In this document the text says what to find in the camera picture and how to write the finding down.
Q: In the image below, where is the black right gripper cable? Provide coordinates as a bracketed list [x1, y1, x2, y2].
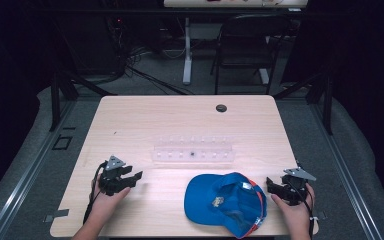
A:
[291, 179, 316, 240]

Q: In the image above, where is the bundle of black floor cables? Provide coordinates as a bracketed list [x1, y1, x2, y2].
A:
[106, 16, 198, 97]

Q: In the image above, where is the person's left hand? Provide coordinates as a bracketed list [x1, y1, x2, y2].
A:
[91, 173, 132, 222]

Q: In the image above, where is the black metal stand frame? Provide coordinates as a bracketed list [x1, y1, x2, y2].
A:
[272, 71, 335, 136]
[47, 68, 118, 133]

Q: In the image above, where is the black folding chair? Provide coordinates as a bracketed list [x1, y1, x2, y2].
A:
[209, 13, 294, 96]

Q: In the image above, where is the blue baseball cap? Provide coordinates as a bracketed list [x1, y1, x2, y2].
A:
[183, 171, 269, 240]

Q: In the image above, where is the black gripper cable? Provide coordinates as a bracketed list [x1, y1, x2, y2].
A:
[291, 179, 316, 240]
[82, 161, 110, 225]

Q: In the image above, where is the grey floor tape strip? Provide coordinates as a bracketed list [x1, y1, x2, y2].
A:
[42, 208, 71, 224]

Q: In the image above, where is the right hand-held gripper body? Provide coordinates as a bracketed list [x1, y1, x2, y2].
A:
[280, 166, 317, 207]

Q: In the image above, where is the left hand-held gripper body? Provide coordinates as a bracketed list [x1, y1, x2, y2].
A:
[98, 155, 130, 197]

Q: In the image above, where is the clear acrylic rack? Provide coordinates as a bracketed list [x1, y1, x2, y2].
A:
[151, 134, 237, 165]

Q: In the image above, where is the person's right hand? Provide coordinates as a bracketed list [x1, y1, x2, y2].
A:
[270, 182, 316, 232]

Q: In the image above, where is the white desk leg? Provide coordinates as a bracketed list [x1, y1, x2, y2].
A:
[182, 16, 194, 86]

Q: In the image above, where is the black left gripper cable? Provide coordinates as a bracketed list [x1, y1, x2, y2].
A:
[82, 161, 110, 225]

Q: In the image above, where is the light background desk top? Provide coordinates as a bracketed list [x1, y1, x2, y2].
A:
[163, 0, 310, 9]

